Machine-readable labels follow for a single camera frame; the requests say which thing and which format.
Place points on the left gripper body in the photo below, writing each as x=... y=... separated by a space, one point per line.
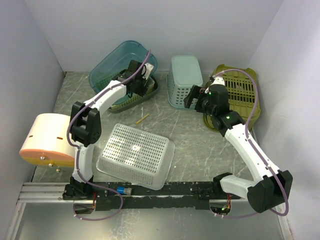
x=141 y=89

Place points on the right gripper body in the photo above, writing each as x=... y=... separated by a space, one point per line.
x=208 y=108

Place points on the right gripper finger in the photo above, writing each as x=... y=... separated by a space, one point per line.
x=199 y=106
x=196 y=93

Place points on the pale green shallow basket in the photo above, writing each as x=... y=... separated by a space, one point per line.
x=101 y=83

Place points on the light blue perforated basket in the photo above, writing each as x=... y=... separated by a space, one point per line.
x=184 y=73

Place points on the olive green tub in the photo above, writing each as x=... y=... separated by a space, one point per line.
x=241 y=94

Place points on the teal transparent tub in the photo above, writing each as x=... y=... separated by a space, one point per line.
x=119 y=59

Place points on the white perforated basket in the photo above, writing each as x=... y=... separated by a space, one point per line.
x=136 y=156

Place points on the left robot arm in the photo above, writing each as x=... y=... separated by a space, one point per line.
x=85 y=127

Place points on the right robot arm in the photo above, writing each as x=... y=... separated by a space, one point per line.
x=270 y=186

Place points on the small wooden stick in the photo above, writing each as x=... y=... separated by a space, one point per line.
x=142 y=118

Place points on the dark grey tray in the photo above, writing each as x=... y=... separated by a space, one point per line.
x=127 y=103

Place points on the blue grey connector plug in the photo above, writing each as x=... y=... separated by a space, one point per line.
x=124 y=190

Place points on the cream cylindrical drum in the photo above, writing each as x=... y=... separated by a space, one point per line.
x=46 y=143

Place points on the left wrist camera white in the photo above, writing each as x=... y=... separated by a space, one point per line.
x=148 y=69

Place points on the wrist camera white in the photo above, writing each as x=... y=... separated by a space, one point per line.
x=218 y=80
x=148 y=69

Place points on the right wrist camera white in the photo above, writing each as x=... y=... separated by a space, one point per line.
x=218 y=80

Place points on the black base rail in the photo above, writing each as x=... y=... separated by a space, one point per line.
x=199 y=195

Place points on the aluminium extrusion frame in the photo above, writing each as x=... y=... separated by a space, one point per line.
x=42 y=214

